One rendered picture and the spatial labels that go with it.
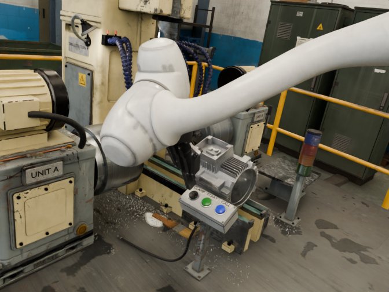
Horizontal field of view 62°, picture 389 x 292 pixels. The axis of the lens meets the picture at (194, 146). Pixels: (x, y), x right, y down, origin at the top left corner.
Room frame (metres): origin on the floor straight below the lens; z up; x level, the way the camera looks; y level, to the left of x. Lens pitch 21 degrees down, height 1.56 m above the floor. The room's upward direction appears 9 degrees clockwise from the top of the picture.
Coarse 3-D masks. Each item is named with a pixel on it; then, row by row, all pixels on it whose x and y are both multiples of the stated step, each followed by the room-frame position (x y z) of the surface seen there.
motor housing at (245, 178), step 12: (228, 168) 1.08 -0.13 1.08; (240, 168) 1.06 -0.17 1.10; (252, 168) 1.11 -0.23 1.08; (204, 180) 1.09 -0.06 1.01; (240, 180) 1.18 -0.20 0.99; (252, 180) 1.15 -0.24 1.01; (216, 192) 1.05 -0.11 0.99; (228, 192) 1.02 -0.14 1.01; (240, 192) 1.15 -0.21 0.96; (240, 204) 1.09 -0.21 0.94
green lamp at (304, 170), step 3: (297, 165) 1.26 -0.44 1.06; (300, 165) 1.24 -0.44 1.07; (303, 165) 1.24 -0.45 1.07; (297, 168) 1.26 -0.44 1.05; (300, 168) 1.24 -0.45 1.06; (303, 168) 1.23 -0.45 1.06; (306, 168) 1.23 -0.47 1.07; (309, 168) 1.23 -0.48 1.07; (297, 171) 1.25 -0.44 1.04; (300, 171) 1.24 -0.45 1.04; (303, 171) 1.23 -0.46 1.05; (306, 171) 1.23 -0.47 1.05; (309, 171) 1.24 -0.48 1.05; (303, 174) 1.23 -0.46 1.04; (306, 174) 1.23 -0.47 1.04; (309, 174) 1.24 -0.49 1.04
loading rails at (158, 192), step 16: (160, 160) 1.41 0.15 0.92; (144, 176) 1.29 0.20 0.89; (160, 176) 1.23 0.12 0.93; (176, 176) 1.31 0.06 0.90; (144, 192) 1.27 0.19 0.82; (160, 192) 1.23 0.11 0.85; (176, 192) 1.18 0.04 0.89; (160, 208) 1.18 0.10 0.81; (176, 208) 1.17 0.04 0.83; (240, 208) 1.11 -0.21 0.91; (256, 208) 1.11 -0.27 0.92; (192, 224) 1.08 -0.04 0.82; (240, 224) 0.98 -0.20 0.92; (256, 224) 1.06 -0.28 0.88; (224, 240) 1.01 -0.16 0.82; (240, 240) 0.97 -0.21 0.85; (256, 240) 1.06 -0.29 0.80
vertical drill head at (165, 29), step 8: (176, 0) 1.33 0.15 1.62; (176, 8) 1.33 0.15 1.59; (168, 16) 1.32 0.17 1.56; (176, 16) 1.33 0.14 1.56; (160, 24) 1.32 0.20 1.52; (168, 24) 1.32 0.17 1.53; (176, 24) 1.34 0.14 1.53; (160, 32) 1.32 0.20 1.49; (168, 32) 1.32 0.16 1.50; (176, 32) 1.34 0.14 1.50; (176, 40) 1.35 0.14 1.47
